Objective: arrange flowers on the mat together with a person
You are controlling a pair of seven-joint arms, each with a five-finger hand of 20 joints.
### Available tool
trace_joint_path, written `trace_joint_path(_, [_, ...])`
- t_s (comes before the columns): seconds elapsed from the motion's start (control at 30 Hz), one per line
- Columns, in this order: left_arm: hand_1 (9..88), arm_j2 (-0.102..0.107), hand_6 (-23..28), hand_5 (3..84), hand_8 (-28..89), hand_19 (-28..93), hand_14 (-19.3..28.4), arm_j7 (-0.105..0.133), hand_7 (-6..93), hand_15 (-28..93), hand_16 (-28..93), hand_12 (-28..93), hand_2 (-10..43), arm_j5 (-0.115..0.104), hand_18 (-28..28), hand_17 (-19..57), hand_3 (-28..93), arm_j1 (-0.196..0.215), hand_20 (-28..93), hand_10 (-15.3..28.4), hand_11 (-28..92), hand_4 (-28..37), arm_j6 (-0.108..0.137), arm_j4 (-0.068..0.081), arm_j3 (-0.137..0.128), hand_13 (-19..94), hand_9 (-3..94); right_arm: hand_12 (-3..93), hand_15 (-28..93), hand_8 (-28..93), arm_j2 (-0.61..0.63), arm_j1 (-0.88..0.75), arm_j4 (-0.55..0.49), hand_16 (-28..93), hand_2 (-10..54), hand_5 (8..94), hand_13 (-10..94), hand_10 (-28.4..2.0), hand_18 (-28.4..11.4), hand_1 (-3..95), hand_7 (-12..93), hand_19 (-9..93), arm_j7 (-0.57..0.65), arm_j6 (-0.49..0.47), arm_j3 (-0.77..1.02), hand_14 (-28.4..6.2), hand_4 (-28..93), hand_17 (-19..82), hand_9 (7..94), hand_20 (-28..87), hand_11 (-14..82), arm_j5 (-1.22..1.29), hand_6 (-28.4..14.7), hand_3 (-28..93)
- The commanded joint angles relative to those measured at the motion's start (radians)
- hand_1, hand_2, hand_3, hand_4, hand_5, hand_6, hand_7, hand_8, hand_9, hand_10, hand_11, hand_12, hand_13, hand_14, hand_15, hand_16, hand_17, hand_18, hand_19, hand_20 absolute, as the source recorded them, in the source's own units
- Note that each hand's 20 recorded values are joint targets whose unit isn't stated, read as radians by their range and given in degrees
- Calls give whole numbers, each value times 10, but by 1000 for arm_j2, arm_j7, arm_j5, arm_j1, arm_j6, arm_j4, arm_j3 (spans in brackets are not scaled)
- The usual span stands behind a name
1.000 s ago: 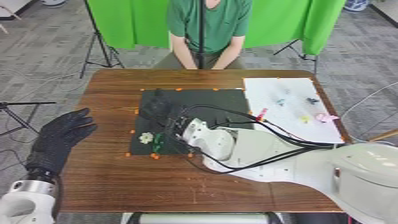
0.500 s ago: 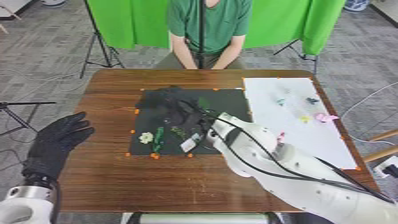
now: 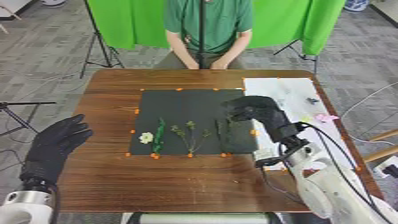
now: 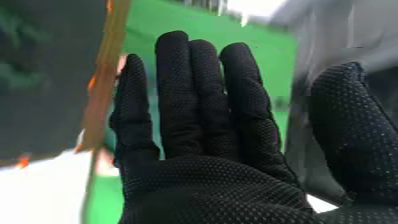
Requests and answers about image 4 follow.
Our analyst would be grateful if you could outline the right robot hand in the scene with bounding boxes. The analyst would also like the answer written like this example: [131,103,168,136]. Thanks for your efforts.
[109,29,398,224]

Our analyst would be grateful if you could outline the dark mat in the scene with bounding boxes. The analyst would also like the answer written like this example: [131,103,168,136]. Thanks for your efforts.
[0,0,115,166]

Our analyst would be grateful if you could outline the white sheet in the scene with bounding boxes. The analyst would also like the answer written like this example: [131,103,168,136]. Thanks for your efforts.
[0,150,99,224]

